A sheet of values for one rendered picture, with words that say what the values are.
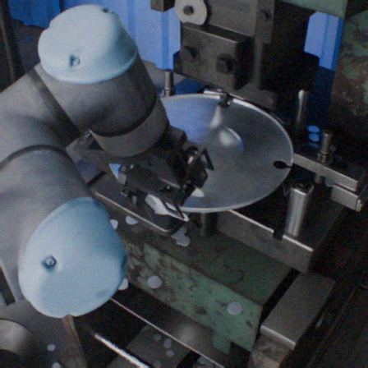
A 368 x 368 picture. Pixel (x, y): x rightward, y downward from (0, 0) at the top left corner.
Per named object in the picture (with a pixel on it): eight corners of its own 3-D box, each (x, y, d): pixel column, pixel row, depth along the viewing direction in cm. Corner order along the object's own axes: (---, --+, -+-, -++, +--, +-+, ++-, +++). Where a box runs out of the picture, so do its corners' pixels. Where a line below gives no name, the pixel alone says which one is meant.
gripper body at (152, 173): (183, 224, 61) (154, 176, 51) (124, 195, 65) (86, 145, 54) (217, 169, 63) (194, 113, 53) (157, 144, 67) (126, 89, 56)
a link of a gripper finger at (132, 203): (148, 223, 67) (125, 192, 60) (139, 218, 68) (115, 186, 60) (167, 191, 69) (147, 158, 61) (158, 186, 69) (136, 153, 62)
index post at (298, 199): (297, 237, 79) (308, 190, 72) (281, 230, 80) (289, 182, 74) (305, 227, 81) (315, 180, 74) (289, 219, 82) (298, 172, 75)
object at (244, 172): (305, 117, 90) (305, 114, 89) (269, 234, 69) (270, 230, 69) (151, 85, 97) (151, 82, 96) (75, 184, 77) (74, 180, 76)
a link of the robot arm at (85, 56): (13, 39, 42) (94, -17, 43) (63, 108, 52) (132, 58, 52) (48, 89, 38) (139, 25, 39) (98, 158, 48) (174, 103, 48)
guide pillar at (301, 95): (300, 138, 93) (309, 71, 83) (289, 133, 94) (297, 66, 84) (305, 132, 94) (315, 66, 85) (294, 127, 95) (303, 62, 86)
